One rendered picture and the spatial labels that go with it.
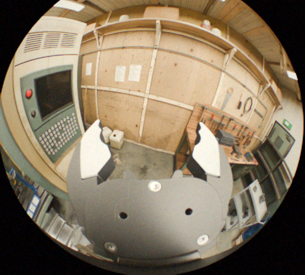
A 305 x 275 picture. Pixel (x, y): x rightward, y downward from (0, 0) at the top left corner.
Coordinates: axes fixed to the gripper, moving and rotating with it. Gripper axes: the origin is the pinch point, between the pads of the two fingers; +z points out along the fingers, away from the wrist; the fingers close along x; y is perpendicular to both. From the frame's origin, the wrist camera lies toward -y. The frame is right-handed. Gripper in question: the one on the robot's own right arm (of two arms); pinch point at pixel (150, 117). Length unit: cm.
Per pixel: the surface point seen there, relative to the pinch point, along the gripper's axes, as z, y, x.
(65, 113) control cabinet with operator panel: 35, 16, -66
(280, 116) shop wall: 20, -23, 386
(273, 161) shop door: -45, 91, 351
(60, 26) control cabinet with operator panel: 30, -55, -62
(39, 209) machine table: -49, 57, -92
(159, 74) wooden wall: 143, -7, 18
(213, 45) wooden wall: 121, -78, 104
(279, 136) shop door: -11, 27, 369
